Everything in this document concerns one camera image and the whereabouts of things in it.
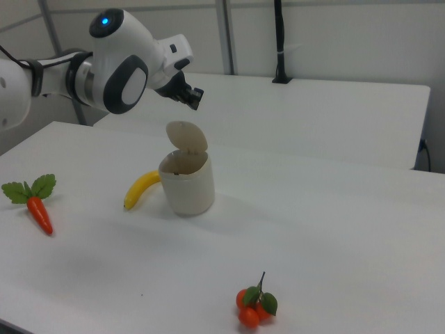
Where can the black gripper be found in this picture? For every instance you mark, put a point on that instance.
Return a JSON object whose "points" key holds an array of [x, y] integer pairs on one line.
{"points": [[174, 87]]}

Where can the beige round bin lid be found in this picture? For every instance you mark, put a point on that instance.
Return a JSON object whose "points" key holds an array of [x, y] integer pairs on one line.
{"points": [[186, 135]]}

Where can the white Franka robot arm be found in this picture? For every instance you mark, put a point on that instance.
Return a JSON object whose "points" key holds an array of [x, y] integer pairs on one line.
{"points": [[118, 73]]}

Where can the beige cylindrical garbage bin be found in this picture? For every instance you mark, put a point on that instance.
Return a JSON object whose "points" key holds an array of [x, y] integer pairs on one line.
{"points": [[189, 189]]}

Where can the black pole with clamp base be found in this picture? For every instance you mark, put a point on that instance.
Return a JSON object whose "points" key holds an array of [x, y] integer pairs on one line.
{"points": [[280, 41]]}

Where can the yellow toy banana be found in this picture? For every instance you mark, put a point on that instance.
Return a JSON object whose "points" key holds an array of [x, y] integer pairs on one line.
{"points": [[139, 188]]}

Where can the orange toy carrot green leaves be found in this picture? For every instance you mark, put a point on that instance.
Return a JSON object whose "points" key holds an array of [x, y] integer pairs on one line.
{"points": [[40, 212]]}

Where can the toy tangerine cluster with leaves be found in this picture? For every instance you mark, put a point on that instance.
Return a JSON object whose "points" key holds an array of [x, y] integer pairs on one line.
{"points": [[250, 313]]}

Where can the grey metal partition post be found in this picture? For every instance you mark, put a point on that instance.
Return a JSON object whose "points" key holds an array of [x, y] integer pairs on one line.
{"points": [[227, 38]]}

